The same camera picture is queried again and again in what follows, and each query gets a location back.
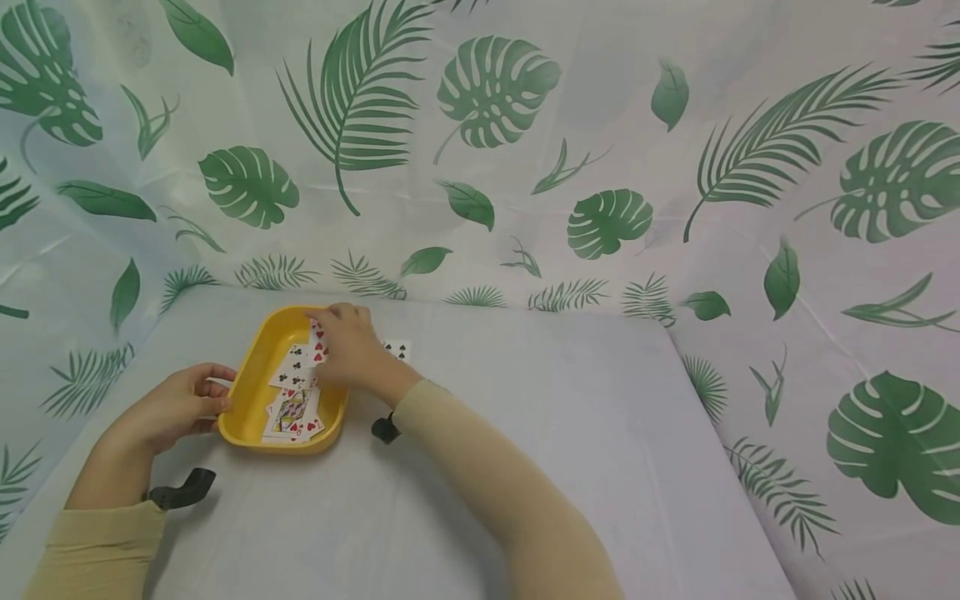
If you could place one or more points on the person's right fingers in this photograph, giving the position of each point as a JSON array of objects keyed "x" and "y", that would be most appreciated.
[{"x": 343, "y": 318}]

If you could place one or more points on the black spades card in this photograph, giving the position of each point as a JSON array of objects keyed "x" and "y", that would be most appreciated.
[{"x": 399, "y": 350}]

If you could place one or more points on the white card edge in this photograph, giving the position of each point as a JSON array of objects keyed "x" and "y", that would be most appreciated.
[{"x": 220, "y": 382}]

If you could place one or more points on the red hearts card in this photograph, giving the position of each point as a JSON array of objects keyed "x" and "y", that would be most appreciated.
[{"x": 319, "y": 343}]

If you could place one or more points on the person's left forearm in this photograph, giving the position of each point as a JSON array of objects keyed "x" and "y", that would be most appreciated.
[{"x": 105, "y": 517}]

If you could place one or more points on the pile of playing cards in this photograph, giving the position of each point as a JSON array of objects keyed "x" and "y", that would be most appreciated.
[{"x": 292, "y": 404}]

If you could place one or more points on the black wrist band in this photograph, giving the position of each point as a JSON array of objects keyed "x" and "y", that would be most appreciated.
[
  {"x": 385, "y": 429},
  {"x": 180, "y": 490}
]

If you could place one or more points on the person's right hand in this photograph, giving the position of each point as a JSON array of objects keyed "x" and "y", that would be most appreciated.
[{"x": 358, "y": 354}]

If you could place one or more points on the person's left index finger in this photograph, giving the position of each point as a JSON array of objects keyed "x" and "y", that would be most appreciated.
[{"x": 214, "y": 372}]

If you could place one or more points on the yellow plastic tray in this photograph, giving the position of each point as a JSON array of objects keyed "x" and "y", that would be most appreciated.
[{"x": 251, "y": 392}]

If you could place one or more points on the person's left hand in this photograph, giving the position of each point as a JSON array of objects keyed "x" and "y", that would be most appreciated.
[{"x": 161, "y": 412}]

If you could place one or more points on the person's right forearm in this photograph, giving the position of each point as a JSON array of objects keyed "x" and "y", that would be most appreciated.
[{"x": 495, "y": 492}]

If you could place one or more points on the person's left thumb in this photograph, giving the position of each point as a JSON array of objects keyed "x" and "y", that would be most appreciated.
[{"x": 214, "y": 406}]

